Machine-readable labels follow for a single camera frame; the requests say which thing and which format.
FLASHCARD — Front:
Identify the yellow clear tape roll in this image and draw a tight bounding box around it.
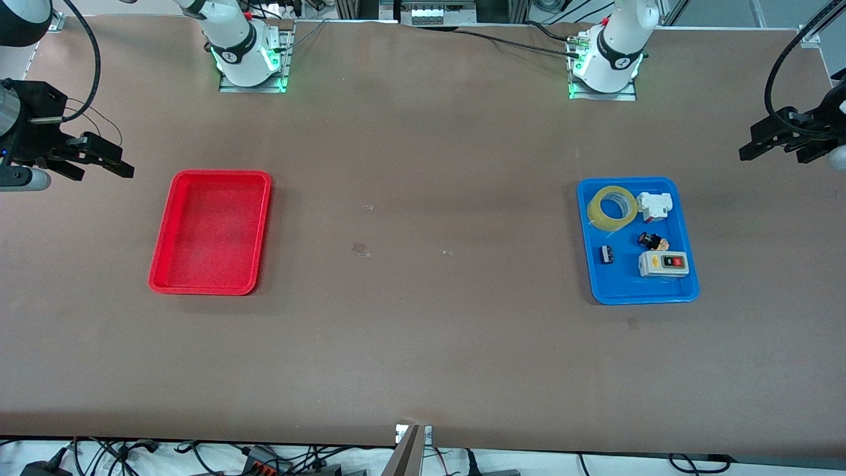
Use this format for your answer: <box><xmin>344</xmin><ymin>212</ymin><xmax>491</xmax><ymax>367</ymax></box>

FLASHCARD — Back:
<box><xmin>587</xmin><ymin>186</ymin><xmax>639</xmax><ymax>232</ymax></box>

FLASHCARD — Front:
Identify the white circuit breaker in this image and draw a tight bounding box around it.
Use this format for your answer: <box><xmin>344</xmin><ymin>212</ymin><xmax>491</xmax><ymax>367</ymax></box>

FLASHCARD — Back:
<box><xmin>636</xmin><ymin>191</ymin><xmax>673</xmax><ymax>223</ymax></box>

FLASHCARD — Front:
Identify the red plastic tray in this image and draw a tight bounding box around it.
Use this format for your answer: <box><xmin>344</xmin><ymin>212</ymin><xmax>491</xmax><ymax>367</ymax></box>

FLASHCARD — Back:
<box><xmin>148</xmin><ymin>170</ymin><xmax>273</xmax><ymax>296</ymax></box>

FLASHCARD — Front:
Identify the blue plastic tray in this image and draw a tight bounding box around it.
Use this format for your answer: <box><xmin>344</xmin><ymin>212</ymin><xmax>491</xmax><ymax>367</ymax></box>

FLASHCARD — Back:
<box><xmin>576</xmin><ymin>176</ymin><xmax>700</xmax><ymax>305</ymax></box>

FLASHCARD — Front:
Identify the black power adapter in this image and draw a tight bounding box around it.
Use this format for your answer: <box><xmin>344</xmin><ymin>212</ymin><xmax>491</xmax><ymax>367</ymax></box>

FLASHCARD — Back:
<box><xmin>20</xmin><ymin>459</ymin><xmax>72</xmax><ymax>476</ymax></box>

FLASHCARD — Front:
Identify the orange black connector box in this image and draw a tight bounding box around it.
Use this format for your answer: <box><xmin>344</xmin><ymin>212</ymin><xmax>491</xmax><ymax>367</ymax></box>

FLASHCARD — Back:
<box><xmin>241</xmin><ymin>446</ymin><xmax>295</xmax><ymax>476</ymax></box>

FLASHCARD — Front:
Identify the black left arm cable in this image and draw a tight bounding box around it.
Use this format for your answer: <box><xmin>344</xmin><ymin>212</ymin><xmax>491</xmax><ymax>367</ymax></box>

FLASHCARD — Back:
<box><xmin>764</xmin><ymin>0</ymin><xmax>846</xmax><ymax>133</ymax></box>

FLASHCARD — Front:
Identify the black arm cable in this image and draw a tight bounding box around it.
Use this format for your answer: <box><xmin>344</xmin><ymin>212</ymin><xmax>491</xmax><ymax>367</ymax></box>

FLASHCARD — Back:
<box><xmin>30</xmin><ymin>0</ymin><xmax>102</xmax><ymax>125</ymax></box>
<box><xmin>764</xmin><ymin>0</ymin><xmax>846</xmax><ymax>133</ymax></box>

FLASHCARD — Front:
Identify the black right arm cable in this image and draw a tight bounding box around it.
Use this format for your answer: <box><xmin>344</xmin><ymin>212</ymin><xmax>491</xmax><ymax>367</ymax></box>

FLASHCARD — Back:
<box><xmin>30</xmin><ymin>0</ymin><xmax>102</xmax><ymax>125</ymax></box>

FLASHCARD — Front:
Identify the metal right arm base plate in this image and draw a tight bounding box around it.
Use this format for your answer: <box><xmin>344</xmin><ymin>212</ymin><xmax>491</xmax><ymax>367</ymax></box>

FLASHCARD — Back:
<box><xmin>219</xmin><ymin>20</ymin><xmax>290</xmax><ymax>94</ymax></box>

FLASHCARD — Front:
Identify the grey switch box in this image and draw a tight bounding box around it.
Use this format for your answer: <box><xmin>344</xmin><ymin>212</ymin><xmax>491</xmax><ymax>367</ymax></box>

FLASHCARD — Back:
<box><xmin>638</xmin><ymin>251</ymin><xmax>690</xmax><ymax>278</ymax></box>

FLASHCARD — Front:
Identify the black table cable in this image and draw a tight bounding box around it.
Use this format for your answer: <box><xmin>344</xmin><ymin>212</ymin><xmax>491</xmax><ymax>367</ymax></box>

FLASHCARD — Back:
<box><xmin>455</xmin><ymin>28</ymin><xmax>572</xmax><ymax>57</ymax></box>

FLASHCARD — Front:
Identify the black looped floor cable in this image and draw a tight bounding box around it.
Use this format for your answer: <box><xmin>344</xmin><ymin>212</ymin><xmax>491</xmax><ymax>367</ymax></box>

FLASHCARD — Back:
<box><xmin>668</xmin><ymin>452</ymin><xmax>734</xmax><ymax>474</ymax></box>

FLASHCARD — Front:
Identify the aluminium frame structure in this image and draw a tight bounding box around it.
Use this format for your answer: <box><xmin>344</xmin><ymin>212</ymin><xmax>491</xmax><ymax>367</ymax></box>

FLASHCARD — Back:
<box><xmin>334</xmin><ymin>0</ymin><xmax>529</xmax><ymax>27</ymax></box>

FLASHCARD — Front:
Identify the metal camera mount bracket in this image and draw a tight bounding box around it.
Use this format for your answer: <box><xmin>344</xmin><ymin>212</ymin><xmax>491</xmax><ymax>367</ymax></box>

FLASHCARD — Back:
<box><xmin>395</xmin><ymin>423</ymin><xmax>434</xmax><ymax>476</ymax></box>

